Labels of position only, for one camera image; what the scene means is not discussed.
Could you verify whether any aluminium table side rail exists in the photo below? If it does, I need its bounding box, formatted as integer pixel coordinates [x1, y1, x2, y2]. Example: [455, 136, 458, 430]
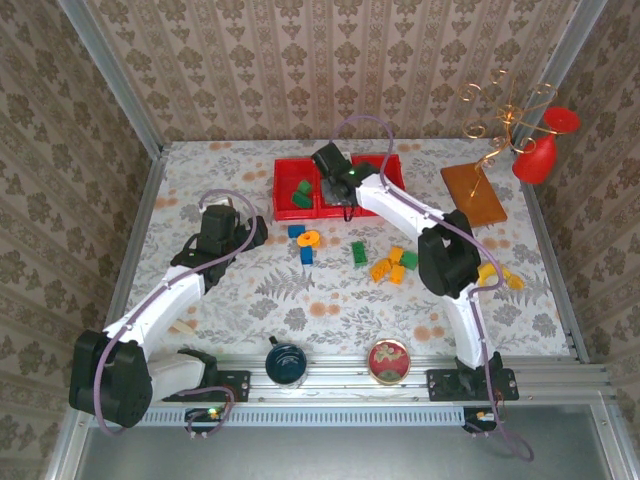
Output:
[519, 144, 591, 364]
[92, 154, 166, 366]

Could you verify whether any gold wire tree wooden base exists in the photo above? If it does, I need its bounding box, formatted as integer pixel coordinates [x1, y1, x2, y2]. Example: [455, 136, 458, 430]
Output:
[439, 69, 559, 229]

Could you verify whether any red plastic goblet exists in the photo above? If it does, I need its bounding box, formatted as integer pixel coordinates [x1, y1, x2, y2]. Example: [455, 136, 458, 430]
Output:
[511, 106, 582, 186]

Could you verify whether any red three-compartment bin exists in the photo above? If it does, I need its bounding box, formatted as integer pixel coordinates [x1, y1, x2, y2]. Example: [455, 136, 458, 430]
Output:
[272, 153, 406, 223]

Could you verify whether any white slotted cable duct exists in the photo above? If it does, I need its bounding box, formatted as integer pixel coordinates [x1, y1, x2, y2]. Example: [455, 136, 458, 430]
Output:
[92, 405, 464, 427]

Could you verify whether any black controller board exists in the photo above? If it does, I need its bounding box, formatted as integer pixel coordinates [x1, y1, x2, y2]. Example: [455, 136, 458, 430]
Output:
[463, 407, 506, 434]
[184, 407, 226, 434]

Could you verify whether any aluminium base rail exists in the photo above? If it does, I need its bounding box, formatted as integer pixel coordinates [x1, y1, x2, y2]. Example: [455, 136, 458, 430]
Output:
[74, 353, 614, 404]

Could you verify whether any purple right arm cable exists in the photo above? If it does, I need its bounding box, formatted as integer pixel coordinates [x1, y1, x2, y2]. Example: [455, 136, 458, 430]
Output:
[331, 114, 535, 464]

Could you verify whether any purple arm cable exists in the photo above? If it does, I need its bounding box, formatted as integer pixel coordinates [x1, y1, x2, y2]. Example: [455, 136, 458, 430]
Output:
[92, 188, 270, 441]
[331, 114, 535, 464]

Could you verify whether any dark blue mug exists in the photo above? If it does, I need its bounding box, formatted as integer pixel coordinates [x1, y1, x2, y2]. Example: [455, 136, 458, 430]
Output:
[263, 335, 309, 389]

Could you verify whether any round red gold dish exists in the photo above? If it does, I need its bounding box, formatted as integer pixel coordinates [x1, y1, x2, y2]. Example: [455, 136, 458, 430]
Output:
[366, 338, 412, 386]

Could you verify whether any yellow toy banana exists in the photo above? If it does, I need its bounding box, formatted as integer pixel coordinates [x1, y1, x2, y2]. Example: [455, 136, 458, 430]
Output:
[477, 263, 526, 292]

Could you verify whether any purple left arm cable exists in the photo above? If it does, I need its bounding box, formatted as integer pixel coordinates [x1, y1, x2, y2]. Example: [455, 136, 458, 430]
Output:
[92, 188, 270, 441]

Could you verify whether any aluminium frame post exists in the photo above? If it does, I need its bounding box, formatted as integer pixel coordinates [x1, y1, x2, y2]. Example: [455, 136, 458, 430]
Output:
[514, 0, 611, 146]
[57, 0, 165, 160]

